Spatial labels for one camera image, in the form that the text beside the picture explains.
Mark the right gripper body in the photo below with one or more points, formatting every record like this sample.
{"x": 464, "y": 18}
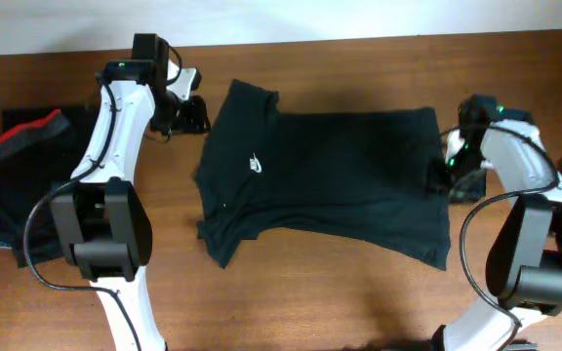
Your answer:
{"x": 439, "y": 177}

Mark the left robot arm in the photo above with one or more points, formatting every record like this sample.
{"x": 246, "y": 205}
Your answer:
{"x": 99, "y": 218}

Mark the aluminium frame rail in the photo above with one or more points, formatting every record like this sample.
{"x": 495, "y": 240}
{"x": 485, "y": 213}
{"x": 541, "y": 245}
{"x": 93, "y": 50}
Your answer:
{"x": 522, "y": 346}

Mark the black shorts red waistband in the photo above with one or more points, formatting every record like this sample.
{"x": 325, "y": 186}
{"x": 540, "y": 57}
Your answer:
{"x": 39, "y": 149}

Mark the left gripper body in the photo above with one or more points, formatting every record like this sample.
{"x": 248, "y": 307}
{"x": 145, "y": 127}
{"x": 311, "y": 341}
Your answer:
{"x": 195, "y": 115}

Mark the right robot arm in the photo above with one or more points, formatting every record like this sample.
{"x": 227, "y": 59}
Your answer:
{"x": 494, "y": 154}

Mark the black nike t-shirt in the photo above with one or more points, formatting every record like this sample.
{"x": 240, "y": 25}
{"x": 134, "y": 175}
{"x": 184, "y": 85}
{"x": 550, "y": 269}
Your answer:
{"x": 369, "y": 176}

